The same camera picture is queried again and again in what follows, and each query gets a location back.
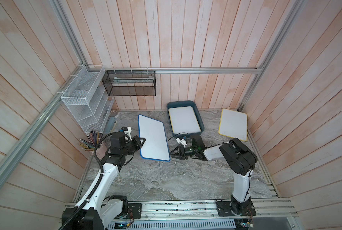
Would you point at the white wire wall shelf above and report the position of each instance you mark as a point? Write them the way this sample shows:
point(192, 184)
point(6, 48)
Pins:
point(87, 99)

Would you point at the aluminium horizontal wall rail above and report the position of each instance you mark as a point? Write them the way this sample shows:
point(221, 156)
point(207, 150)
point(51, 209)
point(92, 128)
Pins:
point(193, 70)

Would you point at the blue-framed whiteboard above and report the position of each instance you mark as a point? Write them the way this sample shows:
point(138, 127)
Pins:
point(156, 144)

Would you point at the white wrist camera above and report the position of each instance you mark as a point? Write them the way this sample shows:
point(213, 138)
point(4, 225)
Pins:
point(182, 141)
point(127, 130)

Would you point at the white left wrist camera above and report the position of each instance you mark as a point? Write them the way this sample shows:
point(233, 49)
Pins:
point(127, 130)

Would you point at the small clear tape roll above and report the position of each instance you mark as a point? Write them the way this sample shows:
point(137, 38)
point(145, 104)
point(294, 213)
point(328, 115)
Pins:
point(114, 113)

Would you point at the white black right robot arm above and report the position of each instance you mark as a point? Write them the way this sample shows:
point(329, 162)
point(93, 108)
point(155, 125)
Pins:
point(240, 159)

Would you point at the teal plastic storage box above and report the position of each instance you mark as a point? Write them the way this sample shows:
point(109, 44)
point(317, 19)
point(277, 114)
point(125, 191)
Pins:
point(183, 104)

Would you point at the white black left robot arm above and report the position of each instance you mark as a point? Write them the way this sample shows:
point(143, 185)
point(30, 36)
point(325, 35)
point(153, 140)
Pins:
point(89, 213)

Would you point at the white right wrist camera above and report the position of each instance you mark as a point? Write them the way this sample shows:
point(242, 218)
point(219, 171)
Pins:
point(182, 141)

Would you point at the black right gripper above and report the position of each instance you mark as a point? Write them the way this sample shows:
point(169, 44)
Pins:
point(182, 155)

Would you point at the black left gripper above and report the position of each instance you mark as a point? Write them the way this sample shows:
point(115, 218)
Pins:
point(136, 140)

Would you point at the yellow-framed whiteboard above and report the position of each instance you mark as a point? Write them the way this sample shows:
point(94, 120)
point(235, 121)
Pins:
point(184, 120)
point(233, 124)

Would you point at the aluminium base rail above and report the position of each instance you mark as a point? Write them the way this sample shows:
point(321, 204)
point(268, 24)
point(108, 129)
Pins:
point(206, 209)

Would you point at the light blue stapler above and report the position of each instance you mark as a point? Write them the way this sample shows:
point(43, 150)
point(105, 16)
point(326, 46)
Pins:
point(109, 125)

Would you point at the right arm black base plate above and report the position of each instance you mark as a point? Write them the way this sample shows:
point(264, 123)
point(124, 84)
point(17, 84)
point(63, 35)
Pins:
point(234, 208)

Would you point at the black mesh wall basket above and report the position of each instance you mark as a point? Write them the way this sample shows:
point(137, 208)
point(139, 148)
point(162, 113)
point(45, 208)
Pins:
point(130, 83)

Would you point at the pink pencil cup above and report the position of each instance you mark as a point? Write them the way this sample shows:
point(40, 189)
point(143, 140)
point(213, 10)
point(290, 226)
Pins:
point(101, 150)

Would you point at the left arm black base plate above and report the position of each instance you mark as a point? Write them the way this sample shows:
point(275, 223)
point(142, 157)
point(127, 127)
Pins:
point(134, 210)

